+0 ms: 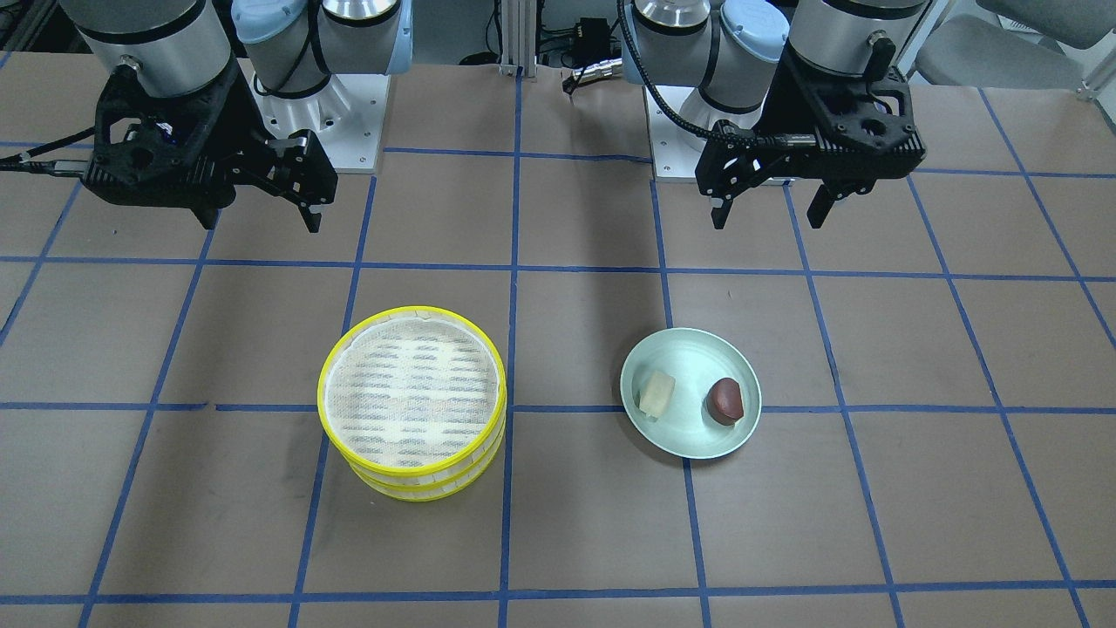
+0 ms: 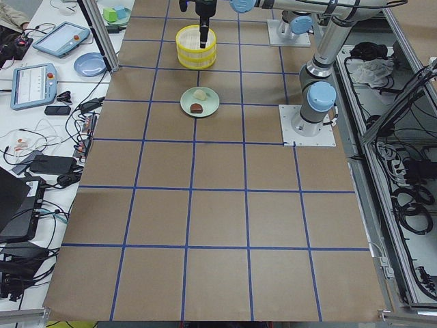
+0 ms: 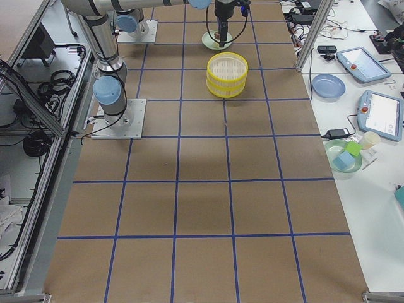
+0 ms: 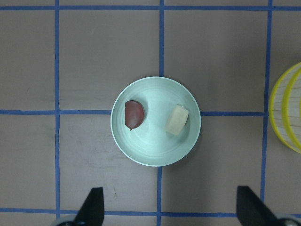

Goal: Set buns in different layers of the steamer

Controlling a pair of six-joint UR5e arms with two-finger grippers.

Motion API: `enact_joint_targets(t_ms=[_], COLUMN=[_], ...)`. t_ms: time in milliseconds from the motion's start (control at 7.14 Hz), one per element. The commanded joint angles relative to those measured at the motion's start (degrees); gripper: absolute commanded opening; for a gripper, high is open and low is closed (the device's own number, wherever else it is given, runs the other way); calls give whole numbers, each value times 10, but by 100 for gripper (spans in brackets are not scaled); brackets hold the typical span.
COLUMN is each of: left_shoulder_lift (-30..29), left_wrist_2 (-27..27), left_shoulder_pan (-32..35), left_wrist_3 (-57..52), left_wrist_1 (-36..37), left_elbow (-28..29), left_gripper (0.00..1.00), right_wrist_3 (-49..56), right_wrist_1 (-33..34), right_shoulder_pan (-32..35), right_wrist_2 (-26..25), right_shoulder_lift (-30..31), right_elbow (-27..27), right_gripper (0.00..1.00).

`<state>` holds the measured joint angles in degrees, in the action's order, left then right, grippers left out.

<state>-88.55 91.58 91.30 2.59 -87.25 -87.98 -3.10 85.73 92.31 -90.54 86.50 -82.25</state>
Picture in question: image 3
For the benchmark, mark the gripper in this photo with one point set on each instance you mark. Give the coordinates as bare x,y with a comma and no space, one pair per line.
223,9

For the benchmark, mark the black webcam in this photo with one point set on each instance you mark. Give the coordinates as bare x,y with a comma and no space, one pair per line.
327,52

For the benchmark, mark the paper cup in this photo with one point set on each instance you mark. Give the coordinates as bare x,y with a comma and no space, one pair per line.
369,139

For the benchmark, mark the teach pendant far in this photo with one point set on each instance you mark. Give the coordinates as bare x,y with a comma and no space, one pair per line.
362,65

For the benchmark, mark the blue plate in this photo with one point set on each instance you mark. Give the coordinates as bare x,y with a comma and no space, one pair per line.
328,86

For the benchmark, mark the black power adapter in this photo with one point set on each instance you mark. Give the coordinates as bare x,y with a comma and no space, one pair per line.
337,134

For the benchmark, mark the green foam block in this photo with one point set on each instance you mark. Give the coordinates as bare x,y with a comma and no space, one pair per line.
353,148

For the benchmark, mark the yellow steamer layer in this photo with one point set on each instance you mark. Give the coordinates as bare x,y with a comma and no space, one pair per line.
224,92
227,68

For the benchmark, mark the aluminium frame post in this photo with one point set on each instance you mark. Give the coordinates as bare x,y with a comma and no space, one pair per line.
318,22

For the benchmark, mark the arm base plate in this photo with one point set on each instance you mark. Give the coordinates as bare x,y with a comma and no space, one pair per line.
130,125
146,33

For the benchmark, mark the blue foam block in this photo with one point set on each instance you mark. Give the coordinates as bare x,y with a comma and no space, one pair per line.
343,162

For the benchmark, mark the teach pendant near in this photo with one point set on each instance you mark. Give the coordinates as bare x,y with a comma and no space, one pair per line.
382,114

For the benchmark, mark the teach pendant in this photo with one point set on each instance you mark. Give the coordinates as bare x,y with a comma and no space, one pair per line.
382,114
362,65

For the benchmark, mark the green bowl with blocks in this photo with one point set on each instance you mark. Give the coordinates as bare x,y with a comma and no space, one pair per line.
337,146

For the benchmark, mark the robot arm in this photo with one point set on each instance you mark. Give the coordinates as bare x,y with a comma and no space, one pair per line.
130,18
99,21

